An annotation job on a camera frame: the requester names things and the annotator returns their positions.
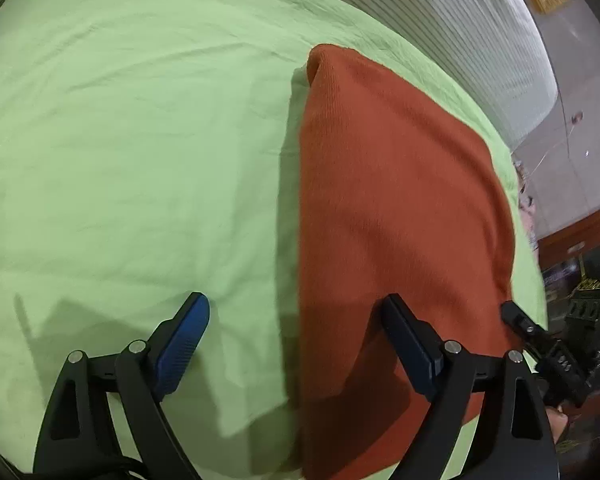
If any grey striped bolster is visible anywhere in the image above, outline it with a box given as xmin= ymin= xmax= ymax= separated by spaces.
xmin=240 ymin=0 xmax=557 ymax=147

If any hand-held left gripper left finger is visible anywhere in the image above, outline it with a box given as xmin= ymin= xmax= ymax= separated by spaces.
xmin=32 ymin=292 xmax=211 ymax=480

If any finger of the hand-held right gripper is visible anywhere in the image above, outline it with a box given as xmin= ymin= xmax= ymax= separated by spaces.
xmin=500 ymin=300 xmax=552 ymax=357

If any person's right hand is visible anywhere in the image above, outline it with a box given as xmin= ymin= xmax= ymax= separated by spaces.
xmin=546 ymin=406 xmax=574 ymax=445

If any dark wooden cabinet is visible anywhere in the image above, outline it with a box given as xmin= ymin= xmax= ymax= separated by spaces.
xmin=536 ymin=199 xmax=600 ymax=311

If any rust red patterned sweater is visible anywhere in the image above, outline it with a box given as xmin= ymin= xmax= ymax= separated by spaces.
xmin=297 ymin=43 xmax=524 ymax=480

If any light green bed sheet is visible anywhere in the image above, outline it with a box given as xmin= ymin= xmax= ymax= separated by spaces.
xmin=0 ymin=0 xmax=551 ymax=480

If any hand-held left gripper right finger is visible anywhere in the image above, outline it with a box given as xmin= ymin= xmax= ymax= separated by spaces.
xmin=381 ymin=294 xmax=561 ymax=480

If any pink printed cloth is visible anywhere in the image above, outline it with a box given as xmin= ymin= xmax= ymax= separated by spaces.
xmin=513 ymin=160 xmax=540 ymax=250

